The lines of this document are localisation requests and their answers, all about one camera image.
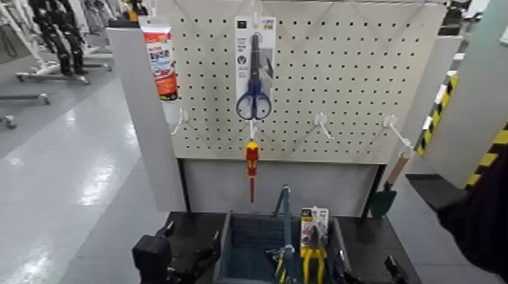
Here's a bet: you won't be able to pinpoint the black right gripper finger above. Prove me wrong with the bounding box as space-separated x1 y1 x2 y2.
335 257 361 284
383 254 410 284

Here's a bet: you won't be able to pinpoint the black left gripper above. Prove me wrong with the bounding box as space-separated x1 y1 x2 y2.
160 220 222 284

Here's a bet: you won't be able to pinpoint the red yellow screwdriver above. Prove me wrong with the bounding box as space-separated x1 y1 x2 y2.
245 134 261 203

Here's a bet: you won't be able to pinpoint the blue grey plastic crate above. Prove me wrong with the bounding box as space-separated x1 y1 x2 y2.
213 211 353 284

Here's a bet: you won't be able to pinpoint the yellow pliers on card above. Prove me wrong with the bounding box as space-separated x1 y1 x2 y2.
299 205 330 284

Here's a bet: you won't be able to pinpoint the yellow black striped tool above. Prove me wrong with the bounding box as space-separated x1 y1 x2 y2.
273 247 289 284

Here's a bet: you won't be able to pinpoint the grey rack lower panel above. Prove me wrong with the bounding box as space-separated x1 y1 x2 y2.
181 158 381 218

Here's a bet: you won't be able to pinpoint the grey rack side panel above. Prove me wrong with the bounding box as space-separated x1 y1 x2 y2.
105 26 187 214

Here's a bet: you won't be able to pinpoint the yellow black hazard tape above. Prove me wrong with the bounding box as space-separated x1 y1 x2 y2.
465 125 508 188
416 74 460 156

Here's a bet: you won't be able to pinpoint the red white glue tube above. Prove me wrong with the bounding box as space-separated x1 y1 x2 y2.
138 16 180 103

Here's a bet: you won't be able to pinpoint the blue scissors on card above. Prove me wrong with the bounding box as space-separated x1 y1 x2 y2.
234 15 278 122

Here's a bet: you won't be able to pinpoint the white pegboard panel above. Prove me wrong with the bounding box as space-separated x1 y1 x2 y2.
156 0 448 165

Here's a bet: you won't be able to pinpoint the grey wheeled stand base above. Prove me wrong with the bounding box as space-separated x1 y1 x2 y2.
0 92 51 106
14 70 91 85

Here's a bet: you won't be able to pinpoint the yellow machine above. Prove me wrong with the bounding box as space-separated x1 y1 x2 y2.
122 0 149 22

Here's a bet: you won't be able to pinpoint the black humanoid robot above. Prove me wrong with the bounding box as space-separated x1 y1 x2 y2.
28 0 88 77

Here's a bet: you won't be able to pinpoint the white robot on stand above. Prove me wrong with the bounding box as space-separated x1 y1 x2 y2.
0 0 54 76

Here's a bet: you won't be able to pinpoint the wooden handled garden trowel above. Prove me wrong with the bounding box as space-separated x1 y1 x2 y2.
368 147 414 219

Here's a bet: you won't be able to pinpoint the grey crate carry handle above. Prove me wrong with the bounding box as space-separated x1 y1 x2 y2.
273 184 297 284

